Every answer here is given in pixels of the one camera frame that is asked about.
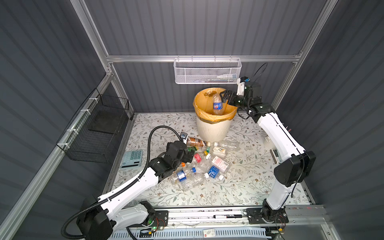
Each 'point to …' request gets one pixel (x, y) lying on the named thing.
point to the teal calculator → (131, 159)
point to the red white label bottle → (220, 163)
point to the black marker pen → (227, 216)
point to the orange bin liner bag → (203, 105)
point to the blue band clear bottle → (186, 182)
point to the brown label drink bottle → (193, 141)
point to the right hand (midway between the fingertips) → (228, 95)
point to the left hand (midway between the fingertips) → (184, 146)
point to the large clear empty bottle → (230, 145)
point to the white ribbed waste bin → (214, 132)
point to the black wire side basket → (92, 134)
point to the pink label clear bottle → (197, 157)
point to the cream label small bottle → (219, 152)
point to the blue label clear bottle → (214, 172)
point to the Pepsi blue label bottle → (217, 104)
